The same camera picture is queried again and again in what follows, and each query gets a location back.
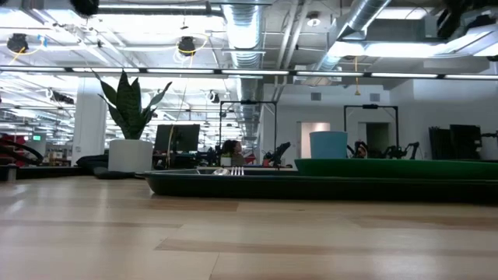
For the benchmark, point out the blue plastic cup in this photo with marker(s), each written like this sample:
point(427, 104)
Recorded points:
point(328, 144)

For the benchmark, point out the dark background monitor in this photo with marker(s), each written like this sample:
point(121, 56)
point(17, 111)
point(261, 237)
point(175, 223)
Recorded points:
point(183, 138)

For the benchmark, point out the black background rig frame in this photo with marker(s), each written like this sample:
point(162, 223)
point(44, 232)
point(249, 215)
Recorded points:
point(396, 128)
point(221, 124)

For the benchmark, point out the dark green plastic tray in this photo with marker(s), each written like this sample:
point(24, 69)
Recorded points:
point(292, 188)

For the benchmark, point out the long ceiling light strip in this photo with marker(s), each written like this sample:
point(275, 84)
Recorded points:
point(330, 73)

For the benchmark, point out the silver ribbed ventilation duct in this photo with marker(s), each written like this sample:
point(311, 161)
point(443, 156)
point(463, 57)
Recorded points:
point(362, 15)
point(245, 39)

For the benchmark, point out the white plant pot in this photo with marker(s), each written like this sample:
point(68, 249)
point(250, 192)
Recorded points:
point(130, 155)

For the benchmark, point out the white building column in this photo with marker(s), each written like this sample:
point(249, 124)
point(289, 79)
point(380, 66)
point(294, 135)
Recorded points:
point(89, 120)

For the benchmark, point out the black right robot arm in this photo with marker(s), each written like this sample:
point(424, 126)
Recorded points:
point(451, 17)

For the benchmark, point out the green round plate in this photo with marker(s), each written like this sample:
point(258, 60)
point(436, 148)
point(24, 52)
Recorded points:
point(397, 169)

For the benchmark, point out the black cabinet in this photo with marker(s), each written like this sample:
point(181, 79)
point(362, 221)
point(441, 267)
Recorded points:
point(455, 142)

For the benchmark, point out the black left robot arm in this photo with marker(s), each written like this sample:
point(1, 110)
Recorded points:
point(85, 5)

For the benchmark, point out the green exit sign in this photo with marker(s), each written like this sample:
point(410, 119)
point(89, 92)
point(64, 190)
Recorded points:
point(36, 137)

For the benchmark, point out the person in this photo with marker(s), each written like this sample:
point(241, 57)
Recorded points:
point(233, 151)
point(361, 150)

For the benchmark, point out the black aluminium table frame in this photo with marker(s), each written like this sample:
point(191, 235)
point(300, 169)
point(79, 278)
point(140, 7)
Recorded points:
point(43, 172)

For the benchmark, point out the green snake plant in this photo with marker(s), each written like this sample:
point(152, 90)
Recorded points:
point(126, 113)

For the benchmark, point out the black background robot arm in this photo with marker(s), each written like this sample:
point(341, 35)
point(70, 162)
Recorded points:
point(404, 151)
point(280, 152)

